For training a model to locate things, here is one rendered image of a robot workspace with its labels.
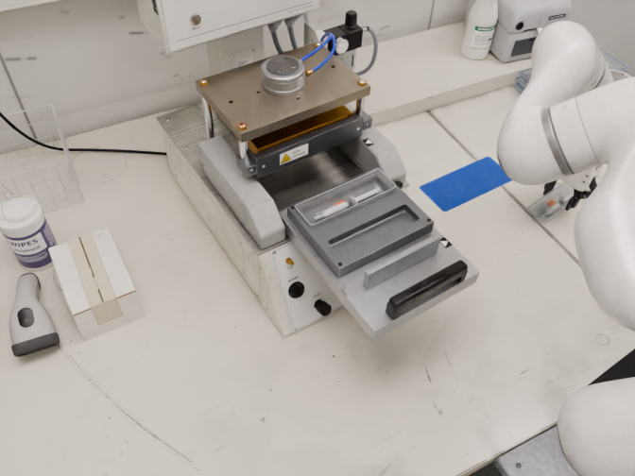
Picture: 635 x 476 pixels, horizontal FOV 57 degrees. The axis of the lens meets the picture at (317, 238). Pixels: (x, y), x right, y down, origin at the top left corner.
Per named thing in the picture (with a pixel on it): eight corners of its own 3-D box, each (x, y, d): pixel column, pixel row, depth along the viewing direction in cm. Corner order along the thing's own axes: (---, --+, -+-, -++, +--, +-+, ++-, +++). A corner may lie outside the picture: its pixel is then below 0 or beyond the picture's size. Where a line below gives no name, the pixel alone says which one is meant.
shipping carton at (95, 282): (60, 273, 123) (46, 246, 116) (122, 253, 127) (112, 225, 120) (79, 343, 112) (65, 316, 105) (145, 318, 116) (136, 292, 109)
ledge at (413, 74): (271, 82, 170) (271, 69, 167) (503, 23, 196) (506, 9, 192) (317, 144, 153) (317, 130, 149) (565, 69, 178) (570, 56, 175)
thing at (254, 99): (187, 104, 118) (177, 45, 108) (317, 60, 130) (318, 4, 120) (244, 174, 105) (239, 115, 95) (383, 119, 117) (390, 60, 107)
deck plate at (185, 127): (156, 119, 130) (155, 116, 129) (291, 74, 143) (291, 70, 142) (257, 256, 105) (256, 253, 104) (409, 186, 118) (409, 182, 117)
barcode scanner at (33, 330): (6, 289, 120) (-10, 264, 114) (45, 276, 123) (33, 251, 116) (21, 369, 108) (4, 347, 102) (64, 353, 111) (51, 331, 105)
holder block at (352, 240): (286, 215, 105) (286, 206, 103) (376, 176, 113) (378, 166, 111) (338, 279, 96) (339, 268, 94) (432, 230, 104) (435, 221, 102)
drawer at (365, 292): (278, 226, 109) (276, 196, 103) (373, 183, 117) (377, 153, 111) (371, 344, 93) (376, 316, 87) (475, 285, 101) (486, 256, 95)
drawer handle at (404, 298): (385, 312, 92) (387, 297, 89) (456, 272, 98) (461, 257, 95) (392, 321, 91) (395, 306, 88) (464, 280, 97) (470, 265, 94)
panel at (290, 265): (292, 332, 114) (268, 250, 106) (412, 269, 126) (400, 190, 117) (297, 337, 113) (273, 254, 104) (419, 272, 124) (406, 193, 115)
